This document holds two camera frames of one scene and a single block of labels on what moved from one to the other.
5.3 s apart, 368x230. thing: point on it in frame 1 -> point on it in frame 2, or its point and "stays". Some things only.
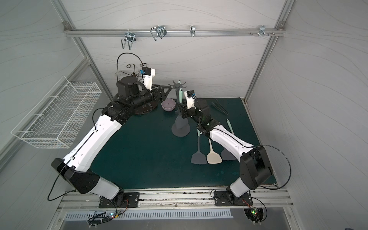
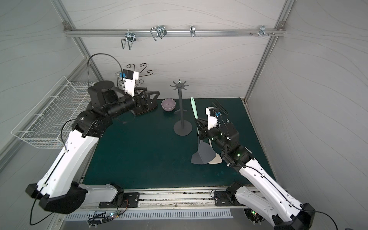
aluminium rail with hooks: [159, 32] stays
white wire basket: [58, 118] stays
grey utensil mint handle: [180, 95] -> [205, 152]
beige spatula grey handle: [213, 157] stays
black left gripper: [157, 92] -> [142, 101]
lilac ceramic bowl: [168, 104] stays
